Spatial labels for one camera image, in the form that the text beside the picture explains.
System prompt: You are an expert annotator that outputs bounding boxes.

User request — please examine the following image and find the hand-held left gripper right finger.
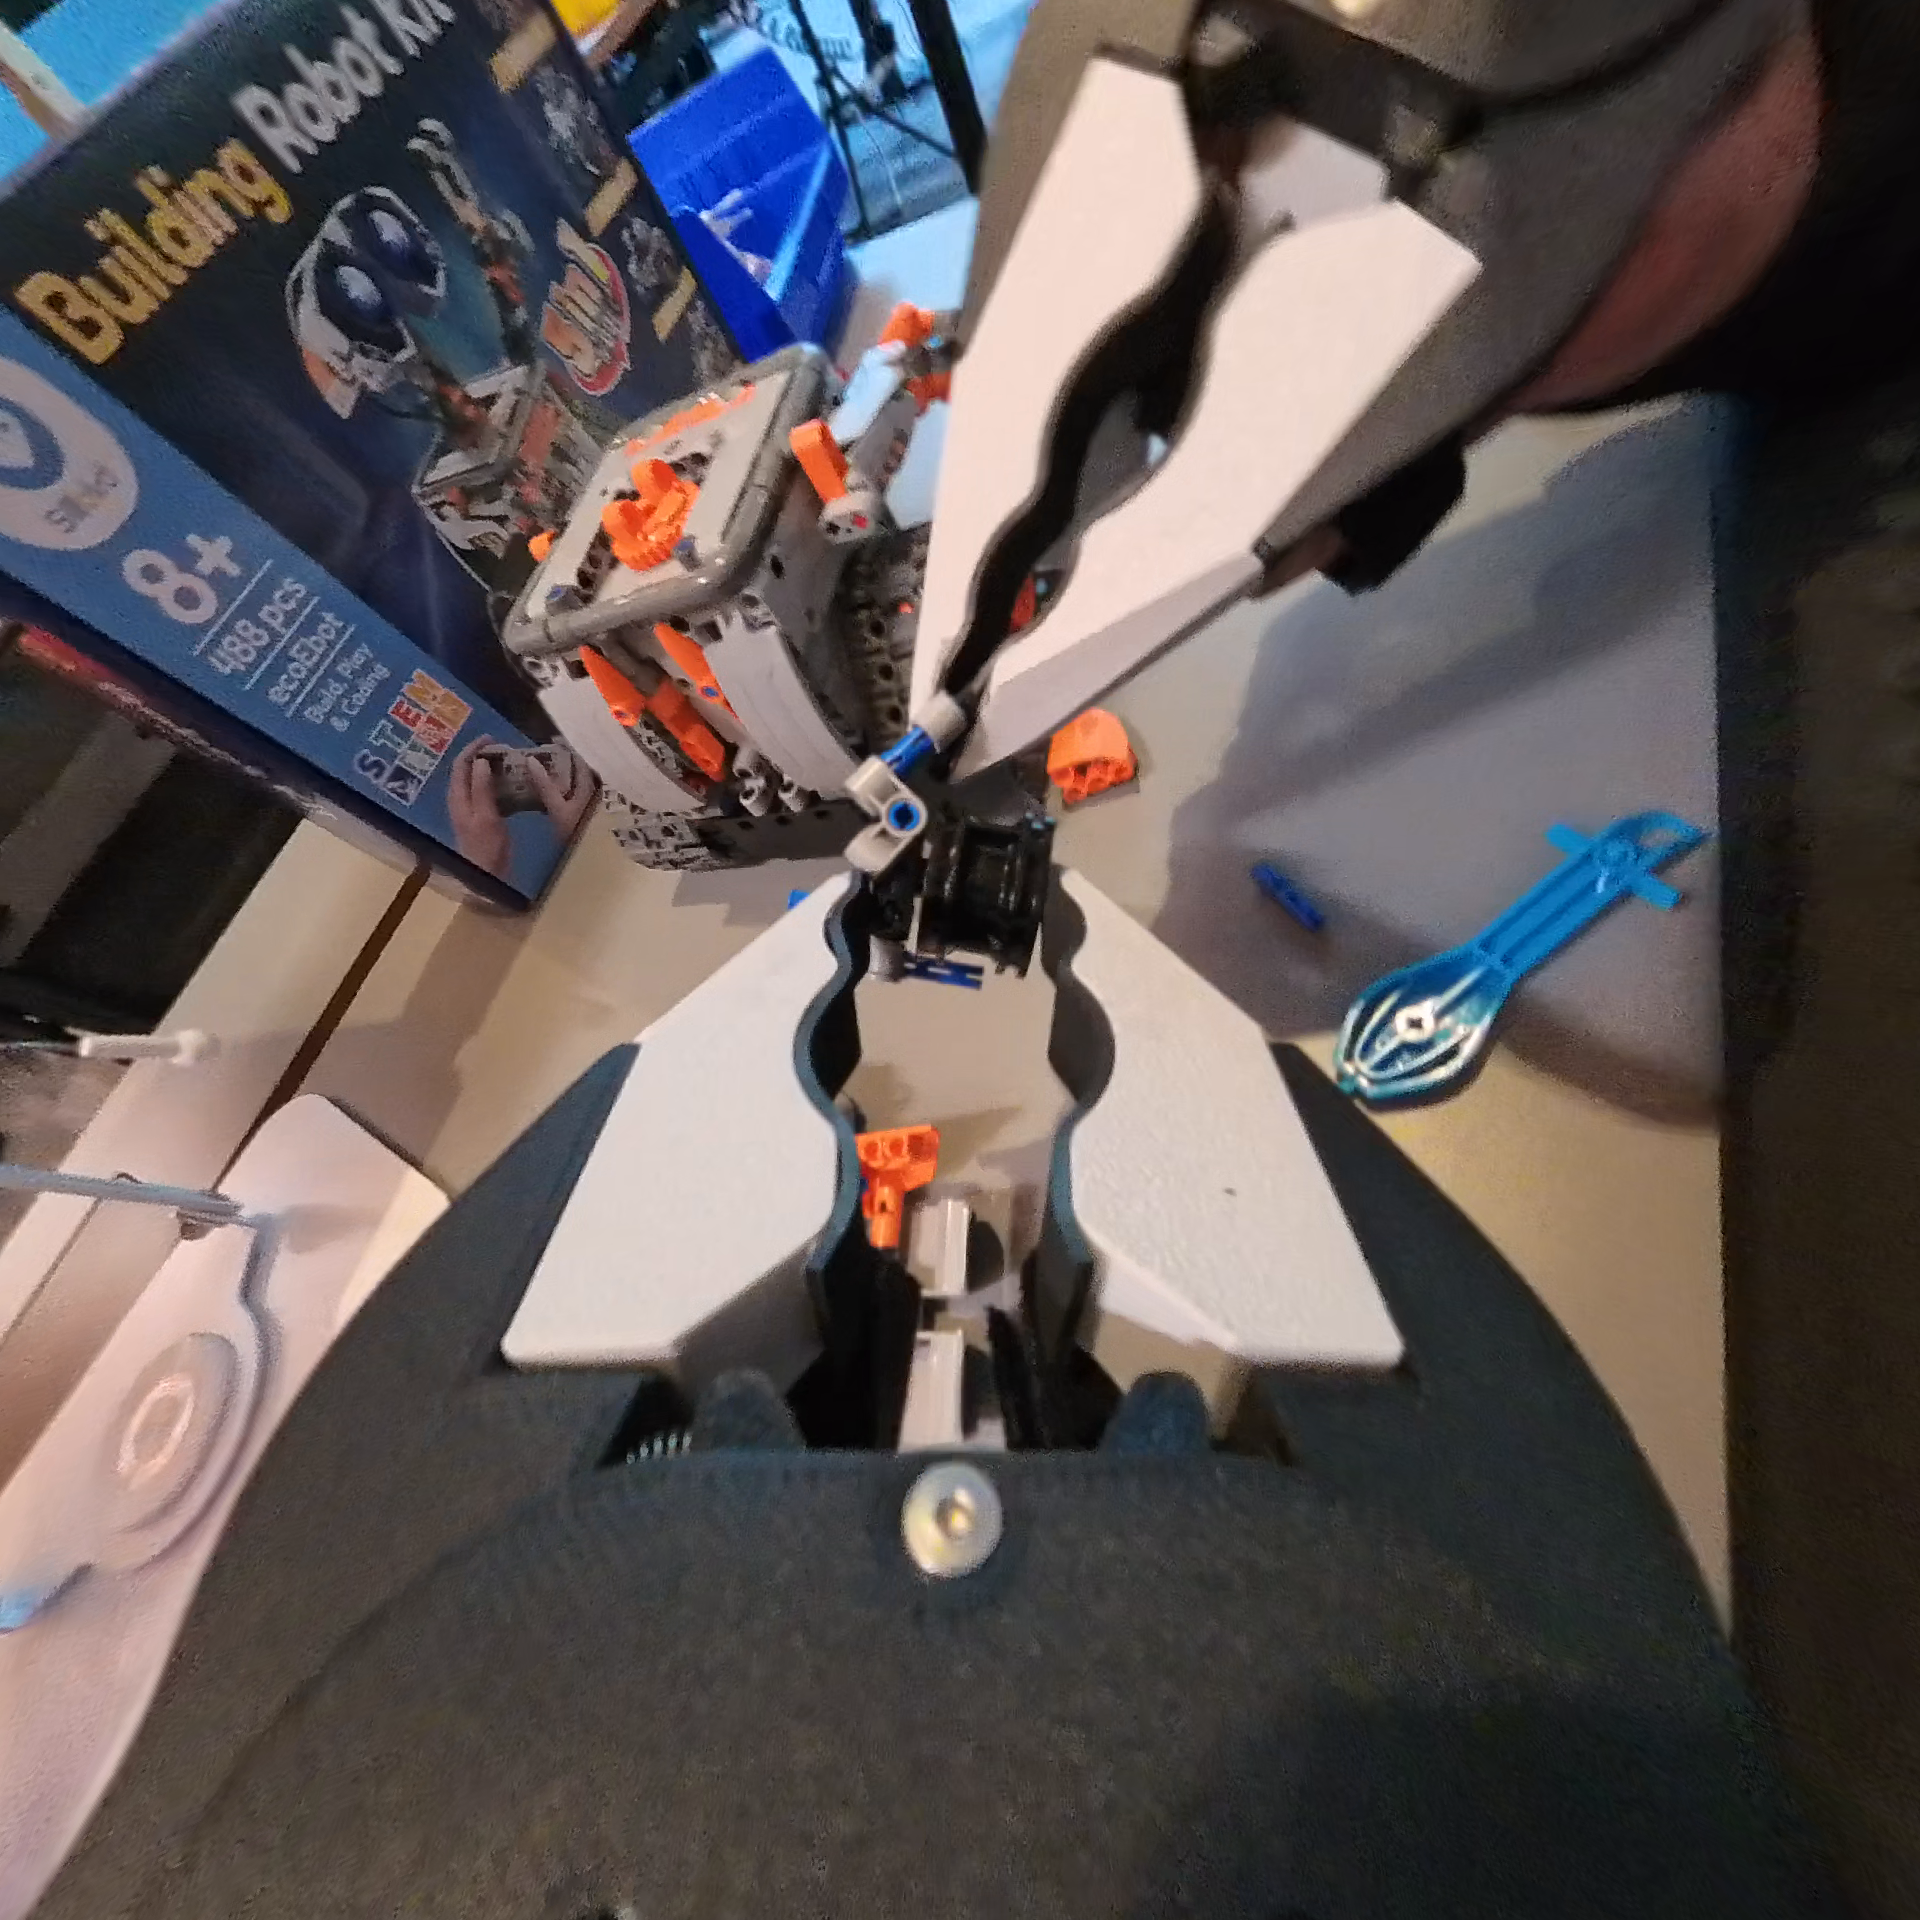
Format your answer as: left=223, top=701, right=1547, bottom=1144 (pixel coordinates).
left=1045, top=864, right=1414, bottom=1392

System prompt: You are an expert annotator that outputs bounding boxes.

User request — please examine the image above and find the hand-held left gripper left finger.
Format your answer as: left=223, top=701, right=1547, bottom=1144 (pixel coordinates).
left=496, top=878, right=869, bottom=1392

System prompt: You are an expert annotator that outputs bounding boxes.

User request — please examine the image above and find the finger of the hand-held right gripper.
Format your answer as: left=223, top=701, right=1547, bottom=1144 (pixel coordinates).
left=902, top=46, right=1232, bottom=745
left=961, top=136, right=1494, bottom=768

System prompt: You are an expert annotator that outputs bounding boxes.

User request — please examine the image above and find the light grey block with pins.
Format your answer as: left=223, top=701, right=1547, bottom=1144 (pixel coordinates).
left=851, top=1121, right=1018, bottom=1449

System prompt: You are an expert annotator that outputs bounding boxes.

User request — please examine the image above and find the black wheel hub assembly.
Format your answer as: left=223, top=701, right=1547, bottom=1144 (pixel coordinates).
left=843, top=729, right=1061, bottom=992

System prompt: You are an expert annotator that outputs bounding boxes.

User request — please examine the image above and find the person's right hand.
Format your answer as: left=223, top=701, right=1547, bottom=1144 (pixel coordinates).
left=1502, top=46, right=1833, bottom=424

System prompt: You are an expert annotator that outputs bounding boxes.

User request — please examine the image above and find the blue plastic separator tool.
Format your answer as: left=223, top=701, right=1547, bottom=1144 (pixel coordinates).
left=1335, top=806, right=1713, bottom=1129

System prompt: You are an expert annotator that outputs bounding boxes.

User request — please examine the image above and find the blue plastic storage bin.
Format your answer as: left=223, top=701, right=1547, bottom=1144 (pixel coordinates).
left=615, top=37, right=879, bottom=356

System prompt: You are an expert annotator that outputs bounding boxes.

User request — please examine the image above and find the small orange connector brick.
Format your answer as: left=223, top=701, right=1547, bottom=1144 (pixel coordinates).
left=1042, top=718, right=1138, bottom=800

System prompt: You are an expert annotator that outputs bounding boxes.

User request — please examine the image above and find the grey orange tracked toy robot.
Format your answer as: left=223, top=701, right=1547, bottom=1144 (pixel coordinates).
left=505, top=301, right=1009, bottom=878

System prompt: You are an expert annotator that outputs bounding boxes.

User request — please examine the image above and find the white desk stand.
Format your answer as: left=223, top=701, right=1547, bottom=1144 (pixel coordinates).
left=0, top=1022, right=453, bottom=1817

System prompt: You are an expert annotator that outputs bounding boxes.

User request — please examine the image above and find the black box with red stripe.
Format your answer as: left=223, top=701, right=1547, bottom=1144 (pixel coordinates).
left=0, top=586, right=528, bottom=1051

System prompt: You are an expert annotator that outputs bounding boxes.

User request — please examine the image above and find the blue robot kit box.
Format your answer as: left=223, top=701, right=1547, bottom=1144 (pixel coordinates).
left=0, top=0, right=752, bottom=917

